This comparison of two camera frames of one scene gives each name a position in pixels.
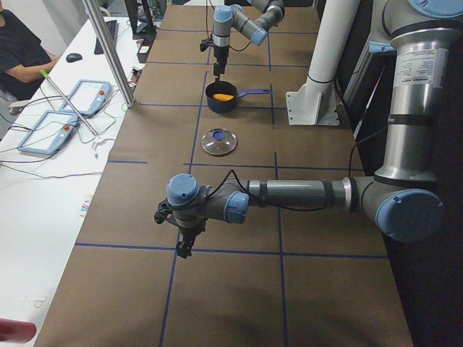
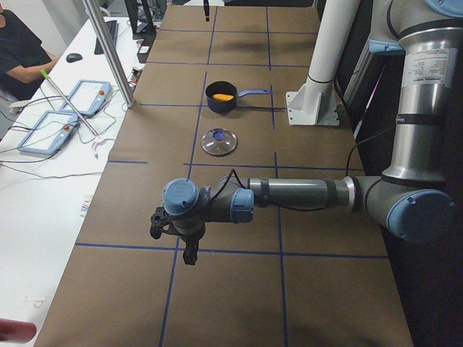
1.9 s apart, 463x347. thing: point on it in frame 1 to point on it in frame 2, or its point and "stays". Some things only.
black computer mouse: (72, 57) stays
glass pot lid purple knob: (218, 141) stays
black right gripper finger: (218, 69) to (206, 6)
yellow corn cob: (223, 97) stays
